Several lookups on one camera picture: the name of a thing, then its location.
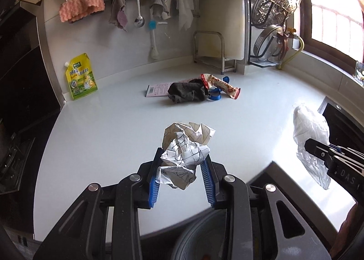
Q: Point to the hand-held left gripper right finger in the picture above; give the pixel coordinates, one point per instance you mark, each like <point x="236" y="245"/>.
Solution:
<point x="207" y="186"/>

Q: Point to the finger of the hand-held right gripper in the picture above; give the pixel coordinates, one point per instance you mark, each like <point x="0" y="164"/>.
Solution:
<point x="347" y="172"/>
<point x="318" y="147"/>

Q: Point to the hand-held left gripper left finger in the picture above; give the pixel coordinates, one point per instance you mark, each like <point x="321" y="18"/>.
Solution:
<point x="153" y="191"/>

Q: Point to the white plastic bag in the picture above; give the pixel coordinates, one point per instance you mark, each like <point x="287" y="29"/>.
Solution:
<point x="310" y="126"/>

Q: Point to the lined paper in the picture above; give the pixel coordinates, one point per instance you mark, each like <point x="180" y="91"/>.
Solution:
<point x="184" y="146"/>

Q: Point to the blue-grey perforated waste basket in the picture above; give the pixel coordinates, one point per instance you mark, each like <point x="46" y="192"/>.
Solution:
<point x="199" y="240"/>

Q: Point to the dark grey cloth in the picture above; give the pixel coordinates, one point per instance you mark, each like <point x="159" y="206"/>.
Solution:
<point x="187" y="91"/>

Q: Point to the pink paper card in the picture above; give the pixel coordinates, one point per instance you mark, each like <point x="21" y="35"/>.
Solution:
<point x="156" y="89"/>

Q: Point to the person's right forearm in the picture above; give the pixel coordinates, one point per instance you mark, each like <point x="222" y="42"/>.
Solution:
<point x="352" y="234"/>

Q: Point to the steel kitchen sink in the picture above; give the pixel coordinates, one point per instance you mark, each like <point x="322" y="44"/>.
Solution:
<point x="344" y="123"/>

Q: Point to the small clear acrylic stand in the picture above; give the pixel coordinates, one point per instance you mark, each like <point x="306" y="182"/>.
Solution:
<point x="359" y="74"/>

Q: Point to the blue ribbon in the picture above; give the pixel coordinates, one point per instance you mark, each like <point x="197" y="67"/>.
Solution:
<point x="216" y="96"/>

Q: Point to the red white snack wrapper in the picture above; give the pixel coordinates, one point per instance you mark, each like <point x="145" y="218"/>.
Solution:
<point x="224" y="85"/>

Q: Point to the brass gas valve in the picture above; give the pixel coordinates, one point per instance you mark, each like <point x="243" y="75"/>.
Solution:
<point x="285" y="42"/>

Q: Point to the steel pot lid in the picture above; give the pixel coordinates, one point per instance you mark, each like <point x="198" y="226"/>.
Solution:
<point x="266" y="42"/>

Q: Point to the yellow detergent pouch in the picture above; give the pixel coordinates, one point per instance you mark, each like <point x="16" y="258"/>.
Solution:
<point x="81" y="78"/>

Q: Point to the steel board stand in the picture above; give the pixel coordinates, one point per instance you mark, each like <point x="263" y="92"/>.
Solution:
<point x="221" y="49"/>

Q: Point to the black gas stove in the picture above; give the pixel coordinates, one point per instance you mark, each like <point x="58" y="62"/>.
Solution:
<point x="14" y="160"/>

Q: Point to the blue white bottle brush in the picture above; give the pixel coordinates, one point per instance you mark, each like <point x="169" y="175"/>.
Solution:
<point x="153" y="44"/>

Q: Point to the steel steamer plate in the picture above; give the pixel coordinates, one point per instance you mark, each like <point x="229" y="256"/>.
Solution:
<point x="277" y="1"/>

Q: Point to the white cutting board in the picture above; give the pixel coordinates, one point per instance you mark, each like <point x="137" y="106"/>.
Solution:
<point x="224" y="15"/>

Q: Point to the hanging metal spoon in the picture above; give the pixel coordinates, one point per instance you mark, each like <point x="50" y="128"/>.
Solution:
<point x="139" y="21"/>

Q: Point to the white hanging cloth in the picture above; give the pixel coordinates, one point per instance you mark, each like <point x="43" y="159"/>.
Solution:
<point x="184" y="10"/>

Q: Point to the black range hood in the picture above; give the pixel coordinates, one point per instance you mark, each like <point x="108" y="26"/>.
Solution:
<point x="25" y="64"/>

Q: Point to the grey purple rag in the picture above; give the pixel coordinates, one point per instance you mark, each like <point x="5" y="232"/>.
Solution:
<point x="118" y="11"/>

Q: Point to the grey hanging cloth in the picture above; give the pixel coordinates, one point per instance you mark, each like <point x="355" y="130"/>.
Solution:
<point x="159" y="4"/>

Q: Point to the pink sponge cloth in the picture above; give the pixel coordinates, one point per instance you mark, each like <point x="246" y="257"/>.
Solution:
<point x="81" y="5"/>

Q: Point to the brown window frame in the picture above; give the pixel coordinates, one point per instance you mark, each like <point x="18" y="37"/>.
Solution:
<point x="305" y="7"/>

